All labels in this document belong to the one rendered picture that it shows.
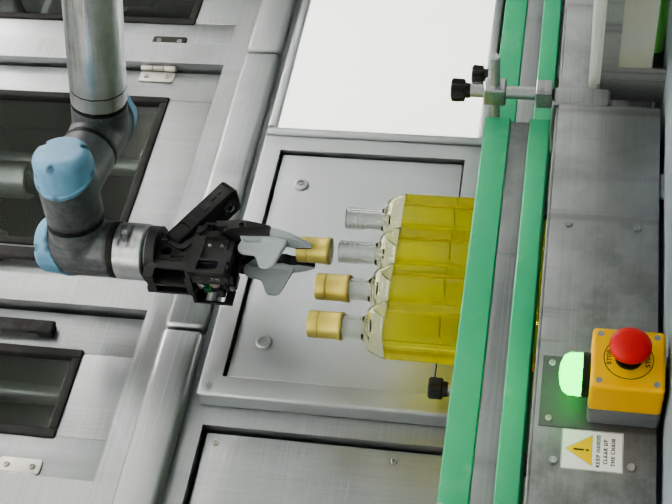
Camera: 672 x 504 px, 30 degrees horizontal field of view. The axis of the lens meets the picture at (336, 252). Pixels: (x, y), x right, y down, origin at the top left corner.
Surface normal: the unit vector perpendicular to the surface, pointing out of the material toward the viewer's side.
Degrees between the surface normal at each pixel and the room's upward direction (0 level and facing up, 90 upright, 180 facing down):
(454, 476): 90
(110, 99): 135
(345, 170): 90
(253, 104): 90
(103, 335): 90
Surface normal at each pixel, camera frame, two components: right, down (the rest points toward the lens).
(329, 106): -0.10, -0.62
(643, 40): -0.16, 0.78
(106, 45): 0.57, 0.58
